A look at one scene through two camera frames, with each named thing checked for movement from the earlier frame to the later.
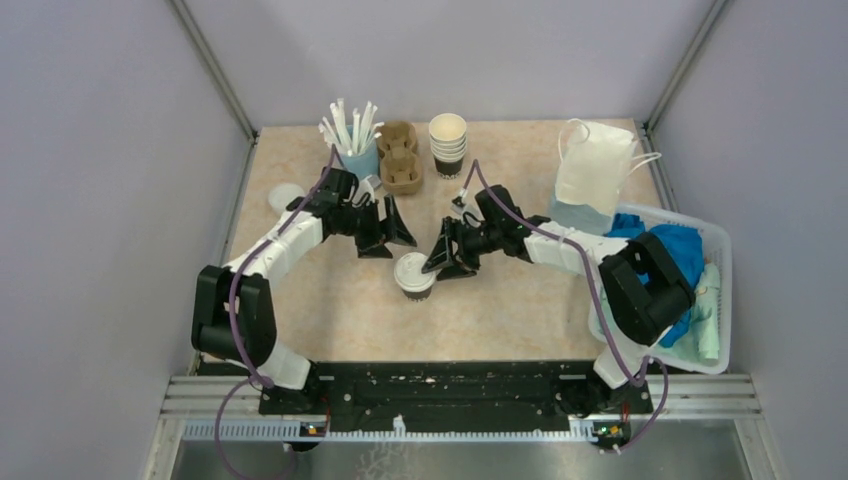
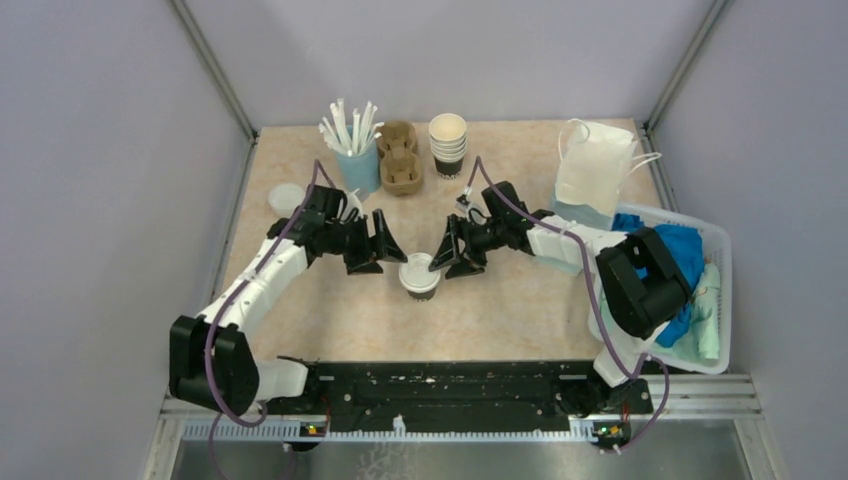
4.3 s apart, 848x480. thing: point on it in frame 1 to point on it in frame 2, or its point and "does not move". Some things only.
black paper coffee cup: x=416 y=296 does not move
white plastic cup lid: x=408 y=271 does not move
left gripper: x=372 y=245 to x=382 y=245
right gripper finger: x=442 y=254 does not move
